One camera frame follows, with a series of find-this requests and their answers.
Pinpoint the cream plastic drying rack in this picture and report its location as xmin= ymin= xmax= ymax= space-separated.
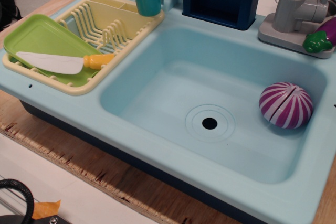
xmin=2 ymin=0 xmax=166 ymax=97

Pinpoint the purple white toy onion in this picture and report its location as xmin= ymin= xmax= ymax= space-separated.
xmin=259 ymin=82 xmax=313 ymax=129

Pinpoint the green plastic cutting board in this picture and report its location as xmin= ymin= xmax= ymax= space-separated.
xmin=2 ymin=14 xmax=100 ymax=95

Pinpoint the grey toy faucet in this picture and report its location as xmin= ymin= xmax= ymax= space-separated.
xmin=258 ymin=0 xmax=335 ymax=59

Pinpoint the orange tape piece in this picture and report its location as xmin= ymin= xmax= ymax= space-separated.
xmin=31 ymin=200 xmax=61 ymax=220

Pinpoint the purple toy eggplant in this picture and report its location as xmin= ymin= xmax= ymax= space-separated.
xmin=302 ymin=17 xmax=335 ymax=53

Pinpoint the black bag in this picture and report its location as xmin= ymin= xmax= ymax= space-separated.
xmin=1 ymin=0 xmax=22 ymax=31

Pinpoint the toy knife yellow handle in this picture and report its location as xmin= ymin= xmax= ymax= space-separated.
xmin=16 ymin=51 xmax=114 ymax=75

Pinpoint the black cable loop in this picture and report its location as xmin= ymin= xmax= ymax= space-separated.
xmin=0 ymin=178 xmax=35 ymax=223

